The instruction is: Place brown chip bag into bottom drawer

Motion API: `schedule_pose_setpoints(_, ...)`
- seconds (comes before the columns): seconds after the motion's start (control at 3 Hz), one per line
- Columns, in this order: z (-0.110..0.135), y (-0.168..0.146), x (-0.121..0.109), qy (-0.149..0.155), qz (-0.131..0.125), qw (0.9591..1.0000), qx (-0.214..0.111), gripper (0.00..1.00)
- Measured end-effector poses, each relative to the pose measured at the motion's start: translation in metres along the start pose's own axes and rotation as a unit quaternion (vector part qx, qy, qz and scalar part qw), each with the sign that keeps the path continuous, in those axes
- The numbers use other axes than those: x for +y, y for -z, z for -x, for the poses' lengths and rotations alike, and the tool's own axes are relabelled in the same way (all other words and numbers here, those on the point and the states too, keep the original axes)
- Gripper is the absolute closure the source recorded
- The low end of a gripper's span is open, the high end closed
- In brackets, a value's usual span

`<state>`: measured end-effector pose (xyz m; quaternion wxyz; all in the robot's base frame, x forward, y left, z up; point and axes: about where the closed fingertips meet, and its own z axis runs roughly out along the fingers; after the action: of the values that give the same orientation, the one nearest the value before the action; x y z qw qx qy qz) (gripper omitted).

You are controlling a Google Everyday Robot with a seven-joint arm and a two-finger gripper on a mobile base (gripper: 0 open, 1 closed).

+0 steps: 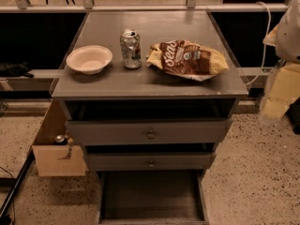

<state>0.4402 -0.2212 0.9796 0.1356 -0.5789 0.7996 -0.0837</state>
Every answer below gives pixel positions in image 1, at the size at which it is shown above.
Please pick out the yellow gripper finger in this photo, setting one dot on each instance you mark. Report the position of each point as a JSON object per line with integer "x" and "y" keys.
{"x": 281, "y": 91}

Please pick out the brown chip bag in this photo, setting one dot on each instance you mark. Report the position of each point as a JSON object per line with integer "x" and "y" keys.
{"x": 186, "y": 59}

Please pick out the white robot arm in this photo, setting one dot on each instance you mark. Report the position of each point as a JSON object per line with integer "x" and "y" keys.
{"x": 287, "y": 34}

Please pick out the top grey drawer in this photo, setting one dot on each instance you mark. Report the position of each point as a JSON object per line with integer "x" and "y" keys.
{"x": 147, "y": 132}

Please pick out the grey drawer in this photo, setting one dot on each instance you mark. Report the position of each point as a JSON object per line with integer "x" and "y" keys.
{"x": 147, "y": 132}
{"x": 151, "y": 198}
{"x": 148, "y": 161}

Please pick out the middle grey drawer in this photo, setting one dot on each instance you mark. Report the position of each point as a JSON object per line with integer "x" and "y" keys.
{"x": 148, "y": 161}

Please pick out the bottom grey drawer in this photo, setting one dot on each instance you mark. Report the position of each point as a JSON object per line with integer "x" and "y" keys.
{"x": 151, "y": 198}

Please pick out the silver soda can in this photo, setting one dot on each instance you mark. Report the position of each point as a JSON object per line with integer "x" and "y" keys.
{"x": 131, "y": 49}

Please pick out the white paper bowl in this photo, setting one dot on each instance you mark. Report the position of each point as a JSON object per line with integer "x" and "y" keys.
{"x": 89, "y": 60}

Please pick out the dark can in box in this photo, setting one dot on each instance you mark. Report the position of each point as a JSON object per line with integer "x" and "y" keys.
{"x": 60, "y": 140}

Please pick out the cardboard box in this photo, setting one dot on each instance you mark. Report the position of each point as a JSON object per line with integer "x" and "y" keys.
{"x": 52, "y": 159}

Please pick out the black object on ledge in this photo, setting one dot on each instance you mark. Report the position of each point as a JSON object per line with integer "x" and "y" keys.
{"x": 15, "y": 70}

